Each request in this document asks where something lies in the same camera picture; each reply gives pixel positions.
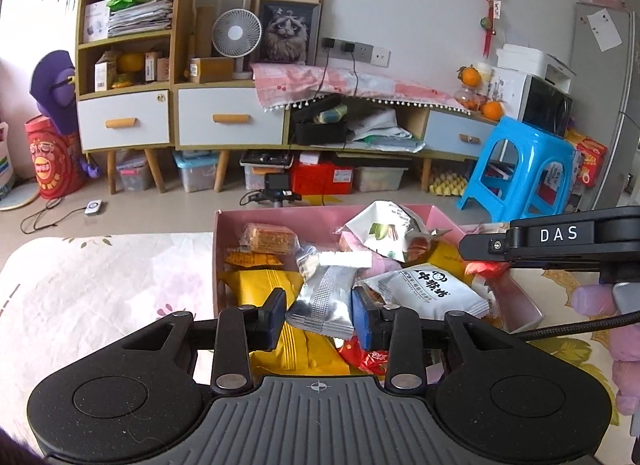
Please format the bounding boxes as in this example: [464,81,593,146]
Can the white barcode carton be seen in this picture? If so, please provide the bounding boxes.
[93,50,119,92]

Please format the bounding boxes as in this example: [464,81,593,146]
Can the red snack packet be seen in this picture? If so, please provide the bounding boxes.
[464,259,511,277]
[339,337,392,377]

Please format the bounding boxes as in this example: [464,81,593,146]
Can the yellow egg tray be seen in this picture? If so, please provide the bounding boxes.
[428,167,477,198]

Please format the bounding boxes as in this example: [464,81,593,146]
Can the round wooden board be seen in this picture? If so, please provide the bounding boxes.
[0,180,42,212]

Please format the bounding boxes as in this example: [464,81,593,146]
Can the white green-print snack packet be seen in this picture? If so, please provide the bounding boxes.
[332,200,467,266]

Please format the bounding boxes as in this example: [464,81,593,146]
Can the silver snack packet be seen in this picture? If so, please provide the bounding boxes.
[284,249,374,341]

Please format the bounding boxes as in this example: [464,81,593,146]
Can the black microwave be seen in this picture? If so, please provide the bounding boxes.
[517,74,574,137]

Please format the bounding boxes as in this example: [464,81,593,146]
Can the person's right hand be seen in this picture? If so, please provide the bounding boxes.
[572,285,640,416]

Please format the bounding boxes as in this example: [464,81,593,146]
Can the red box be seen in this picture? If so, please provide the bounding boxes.
[289,154,357,197]

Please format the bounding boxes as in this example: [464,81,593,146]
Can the pink floral cloth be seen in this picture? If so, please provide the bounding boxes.
[249,62,469,111]

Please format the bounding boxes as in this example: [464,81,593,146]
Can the wide white drawer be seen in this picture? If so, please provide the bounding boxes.
[177,87,289,147]

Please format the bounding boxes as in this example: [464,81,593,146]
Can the stack of papers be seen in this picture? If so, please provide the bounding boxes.
[107,0,174,38]

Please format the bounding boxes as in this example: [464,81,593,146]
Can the small brown carton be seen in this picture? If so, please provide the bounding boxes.
[144,50,171,84]

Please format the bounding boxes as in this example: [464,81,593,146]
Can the white desk fan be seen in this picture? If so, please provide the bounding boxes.
[211,8,264,80]

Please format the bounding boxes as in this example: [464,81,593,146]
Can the white hoop stand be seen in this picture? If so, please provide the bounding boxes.
[192,0,248,59]

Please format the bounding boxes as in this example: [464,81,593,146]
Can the wall power sockets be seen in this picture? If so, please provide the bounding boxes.
[320,37,391,67]

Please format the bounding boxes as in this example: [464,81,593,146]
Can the grey fridge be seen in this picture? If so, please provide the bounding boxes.
[569,0,640,217]

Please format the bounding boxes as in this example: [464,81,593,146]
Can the blue plastic stool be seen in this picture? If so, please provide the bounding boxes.
[457,116,577,224]

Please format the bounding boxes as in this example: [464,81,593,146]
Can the low wooden cabinet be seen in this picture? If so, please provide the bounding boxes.
[172,79,501,194]

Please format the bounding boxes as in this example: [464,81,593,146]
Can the tall wooden shelf cabinet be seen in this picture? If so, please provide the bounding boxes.
[74,0,197,196]

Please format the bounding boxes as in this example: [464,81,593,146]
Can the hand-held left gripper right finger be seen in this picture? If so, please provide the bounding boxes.
[351,286,523,392]

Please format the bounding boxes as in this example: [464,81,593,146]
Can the clear storage box blue lid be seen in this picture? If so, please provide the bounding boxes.
[173,150,221,194]

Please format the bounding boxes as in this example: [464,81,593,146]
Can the white drawer with lock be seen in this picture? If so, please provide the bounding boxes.
[76,90,171,152]

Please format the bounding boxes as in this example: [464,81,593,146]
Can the black braided cable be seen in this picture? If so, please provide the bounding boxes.
[509,310,640,343]

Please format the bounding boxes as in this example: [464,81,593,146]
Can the large yellow snack packet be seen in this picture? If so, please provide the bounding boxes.
[220,269,352,377]

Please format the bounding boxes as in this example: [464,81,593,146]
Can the red snack cartons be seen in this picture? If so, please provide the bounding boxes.
[567,127,609,189]

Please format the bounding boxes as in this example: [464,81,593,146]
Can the black bag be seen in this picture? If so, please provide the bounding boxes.
[290,94,352,147]

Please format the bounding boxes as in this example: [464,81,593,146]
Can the paper note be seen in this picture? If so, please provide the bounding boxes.
[587,8,624,52]

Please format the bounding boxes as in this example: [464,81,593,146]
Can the white printed carton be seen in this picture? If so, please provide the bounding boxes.
[487,67,527,122]

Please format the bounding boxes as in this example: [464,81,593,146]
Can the clear storage box white lid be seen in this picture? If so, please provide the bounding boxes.
[354,164,407,193]

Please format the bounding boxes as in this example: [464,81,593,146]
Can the pink cardboard box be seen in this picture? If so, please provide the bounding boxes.
[212,202,547,381]

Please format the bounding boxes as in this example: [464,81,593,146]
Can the flat black device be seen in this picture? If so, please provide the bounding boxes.
[239,150,297,167]

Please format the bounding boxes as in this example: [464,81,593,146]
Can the purple plush toy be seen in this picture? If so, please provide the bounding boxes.
[28,50,104,179]

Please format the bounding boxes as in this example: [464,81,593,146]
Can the white printer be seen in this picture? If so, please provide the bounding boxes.
[495,44,577,92]

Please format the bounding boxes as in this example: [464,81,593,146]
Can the orange and white snack packet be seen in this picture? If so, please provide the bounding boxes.
[223,250,284,269]

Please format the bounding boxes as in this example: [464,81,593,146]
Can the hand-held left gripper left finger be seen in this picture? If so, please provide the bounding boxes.
[112,287,288,392]

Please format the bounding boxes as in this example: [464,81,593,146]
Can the framed cat picture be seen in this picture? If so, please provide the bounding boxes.
[248,0,326,66]

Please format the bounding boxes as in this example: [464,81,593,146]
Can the red cartoon face bucket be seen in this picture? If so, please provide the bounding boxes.
[25,114,88,201]

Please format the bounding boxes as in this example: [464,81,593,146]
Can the clear wafer packet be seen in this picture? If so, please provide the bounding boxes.
[239,222,301,256]

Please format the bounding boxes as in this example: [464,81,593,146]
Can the grey snack packet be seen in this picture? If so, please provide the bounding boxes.
[362,262,491,322]

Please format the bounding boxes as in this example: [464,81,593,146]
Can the small white drawer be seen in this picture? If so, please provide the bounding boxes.
[424,110,499,159]

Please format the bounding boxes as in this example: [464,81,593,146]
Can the folded pale cloths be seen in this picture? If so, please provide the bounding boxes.
[347,107,427,152]

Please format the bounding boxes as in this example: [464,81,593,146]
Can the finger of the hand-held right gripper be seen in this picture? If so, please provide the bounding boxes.
[459,228,512,263]

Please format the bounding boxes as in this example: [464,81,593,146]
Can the black camera on tripod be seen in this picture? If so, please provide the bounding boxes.
[239,172,302,209]

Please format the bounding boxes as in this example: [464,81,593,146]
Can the white appliance box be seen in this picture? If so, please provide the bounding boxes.
[82,0,111,44]

